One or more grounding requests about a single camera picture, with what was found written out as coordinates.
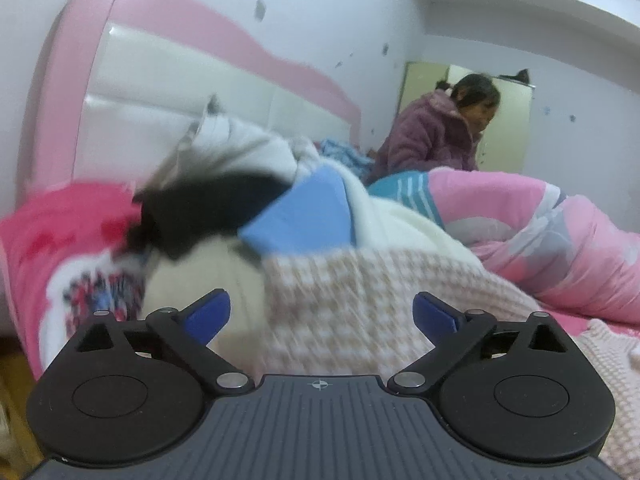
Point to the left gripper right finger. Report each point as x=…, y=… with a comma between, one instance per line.
x=457, y=337

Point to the teal striped cloth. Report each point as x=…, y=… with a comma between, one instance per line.
x=409, y=188

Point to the pink flowered bed sheet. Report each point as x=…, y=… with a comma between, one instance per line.
x=57, y=264

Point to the pink floral duvet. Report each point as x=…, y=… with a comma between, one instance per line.
x=558, y=248

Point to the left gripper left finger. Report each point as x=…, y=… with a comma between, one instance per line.
x=185, y=334

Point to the woman in purple coat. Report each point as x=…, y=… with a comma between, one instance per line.
x=440, y=129

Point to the yellow green wardrobe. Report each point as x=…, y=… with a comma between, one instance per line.
x=505, y=141

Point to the white fleece blanket pile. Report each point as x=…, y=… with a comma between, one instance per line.
x=232, y=192

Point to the cream knit cardigan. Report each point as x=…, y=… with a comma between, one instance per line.
x=616, y=358

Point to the pink white headboard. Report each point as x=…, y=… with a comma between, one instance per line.
x=125, y=78

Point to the blue crumpled cloth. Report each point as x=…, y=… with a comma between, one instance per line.
x=359, y=164

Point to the beige white checked coat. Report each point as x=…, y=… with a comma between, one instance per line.
x=349, y=312

